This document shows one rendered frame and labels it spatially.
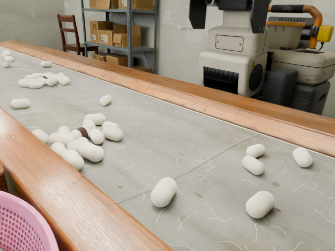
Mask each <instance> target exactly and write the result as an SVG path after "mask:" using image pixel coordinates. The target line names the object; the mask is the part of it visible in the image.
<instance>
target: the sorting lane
mask: <svg viewBox="0 0 335 251"><path fill-rule="evenodd" d="M5 50H8V51H10V52H11V54H12V57H13V58H14V61H13V62H9V63H10V66H8V67H4V66H3V65H2V64H3V63H4V62H6V61H5V59H4V58H3V57H2V54H3V53H4V51H5ZM41 62H43V60H40V59H37V58H34V57H31V56H29V55H26V54H23V53H20V52H17V51H14V50H11V49H8V48H5V47H2V46H0V107H1V108H2V109H4V110H5V111H6V112H7V113H9V114H10V115H11V116H12V117H13V118H15V119H16V120H17V121H18V122H19V123H21V124H22V125H23V126H24V127H25V128H27V129H28V130H29V131H30V132H33V131H34V130H36V129H40V130H42V131H43V132H44V133H46V134H47V135H48V137H49V136H50V135H51V134H52V133H55V132H58V130H59V128H60V127H61V126H67V127H69V129H70V131H71V132H72V131H73V130H75V129H77V128H79V127H82V126H83V125H82V124H83V122H84V118H85V116H86V115H88V114H103V115H104V116H105V118H106V121H108V122H113V123H117V124H118V125H119V127H120V129H121V130H122V132H123V138H122V139H121V140H120V141H114V140H110V139H107V138H104V141H103V143H101V144H95V143H94V142H93V141H92V140H91V138H90V136H89V137H88V138H87V139H88V141H89V142H90V143H92V144H94V145H96V146H99V147H101V148H102V149H103V151H104V157H103V158H102V160H100V161H98V162H92V161H90V160H89V159H87V158H84V157H82V158H83V160H84V165H83V167H82V169H80V170H79V172H80V173H81V174H82V175H84V176H85V177H86V178H87V179H88V180H90V181H91V182H92V183H93V184H94V185H96V186H97V187H98V188H99V189H100V190H102V191H103V192H104V193H105V194H107V195H108V196H109V197H110V198H111V199H113V200H114V201H115V202H116V203H117V204H119V205H120V206H121V207H122V208H123V209H125V210H126V211H127V212H128V213H129V214H131V215H132V216H133V217H134V218H136V219H137V220H138V221H139V222H140V223H142V224H143V225H144V226H145V227H146V228H148V229H149V230H150V231H151V232H152V233H154V234H155V235H156V236H157V237H158V238H160V239H161V240H162V241H163V242H165V243H166V244H167V245H168V246H169V247H171V248H172V249H173V250H174V251H335V158H333V157H330V156H327V155H324V154H321V153H318V152H315V151H312V150H309V149H306V148H304V149H306V150H307V151H308V153H309V154H310V156H311V157H312V159H313V162H312V164H311V165H310V166H309V167H301V166H299V165H298V164H297V162H296V160H295V159H294V157H293V151H294V150H295V149H296V148H299V147H300V146H297V145H294V144H291V143H288V142H286V141H283V140H280V139H277V138H274V137H271V136H268V135H265V134H262V133H259V132H256V131H253V130H250V129H247V128H244V127H241V126H238V125H234V124H231V123H228V122H225V121H222V120H219V119H216V118H213V117H210V116H207V115H204V114H202V113H199V112H196V111H193V110H190V109H187V108H184V107H181V106H178V105H175V104H172V103H169V102H166V101H163V100H160V99H157V98H154V97H151V96H148V95H145V94H142V93H139V92H136V91H133V90H130V89H127V88H124V87H121V86H118V85H115V84H112V83H109V82H106V81H103V80H100V79H97V78H94V77H91V76H88V75H85V74H82V73H79V72H76V71H73V70H70V69H67V68H64V67H61V66H58V65H55V64H52V66H51V67H45V68H44V67H42V66H41ZM48 72H50V73H52V74H59V73H60V72H62V73H64V74H65V76H67V77H68V78H69V80H70V83H69V84H67V85H64V86H62V85H61V84H60V83H59V82H57V83H56V84H55V85H53V86H49V85H43V87H42V88H38V89H31V88H25V87H20V86H19V85H18V81H19V80H21V79H24V78H25V76H26V75H32V74H33V73H42V74H44V73H48ZM106 95H109V96H111V98H112V101H111V103H109V104H107V105H106V106H103V105H101V104H100V99H101V98H102V97H104V96H106ZM24 98H25V99H28V100H29V101H30V105H29V107H27V108H23V109H14V108H12V107H11V105H10V103H11V101H12V100H15V99H24ZM256 144H261V145H263V146H264V147H265V153H264V154H263V155H261V156H259V157H256V159H257V160H259V161H261V162H262V163H263V164H264V167H265V170H264V172H263V173H262V174H260V175H255V174H253V173H251V172H250V171H249V170H247V169H246V168H244V166H243V165H242V160H243V158H244V157H246V156H247V154H246V150H247V148H248V147H250V146H253V145H256ZM165 177H169V178H172V179H173V180H174V181H175V182H176V184H177V191H176V193H175V194H174V196H173V197H172V199H171V201H170V203H169V204H168V205H167V206H165V207H157V206H155V205H154V204H153V203H152V201H151V192H152V191H153V189H154V188H155V187H156V185H157V184H158V182H159V181H160V180H161V179H163V178H165ZM259 191H268V192H269V193H271V194H272V195H273V197H274V199H275V205H274V207H273V208H272V209H271V210H270V211H269V212H268V213H267V214H266V215H265V216H264V217H262V218H258V219H257V218H253V217H251V216H250V215H249V214H248V213H247V210H246V203H247V201H248V200H249V199H250V198H251V197H252V196H254V195H255V194H256V193H257V192H259Z"/></svg>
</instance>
